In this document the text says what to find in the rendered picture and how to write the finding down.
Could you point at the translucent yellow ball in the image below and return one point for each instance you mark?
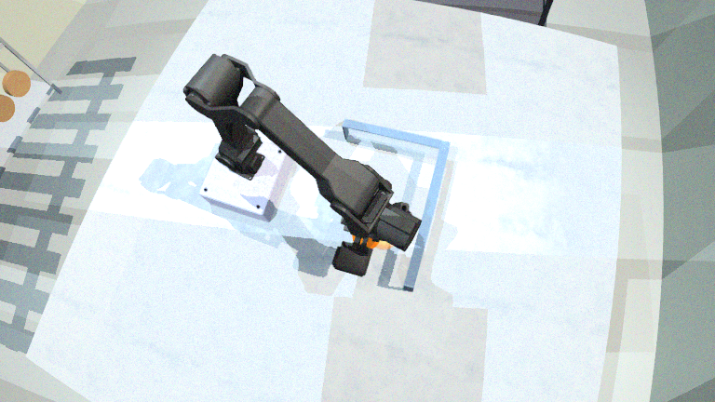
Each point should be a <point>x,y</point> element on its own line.
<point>383,245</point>

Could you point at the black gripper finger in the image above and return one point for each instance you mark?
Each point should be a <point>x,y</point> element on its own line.
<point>345,245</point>

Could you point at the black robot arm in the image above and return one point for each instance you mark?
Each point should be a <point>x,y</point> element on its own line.
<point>346,184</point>

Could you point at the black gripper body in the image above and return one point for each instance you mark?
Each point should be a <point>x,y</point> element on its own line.
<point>354,259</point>

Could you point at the clear low l-shaped wall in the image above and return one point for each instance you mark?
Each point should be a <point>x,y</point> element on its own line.
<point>391,143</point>

